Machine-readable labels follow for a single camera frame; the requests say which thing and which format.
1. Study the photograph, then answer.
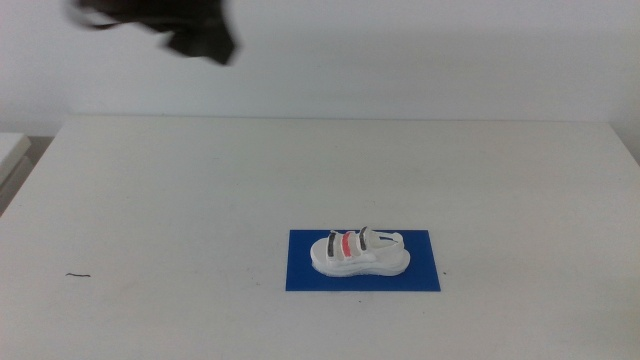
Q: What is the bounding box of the white sandal with striped straps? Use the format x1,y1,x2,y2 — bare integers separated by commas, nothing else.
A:
309,225,412,279

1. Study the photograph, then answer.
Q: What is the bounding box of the blue rectangular mat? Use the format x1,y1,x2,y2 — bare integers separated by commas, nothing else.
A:
284,229,442,293

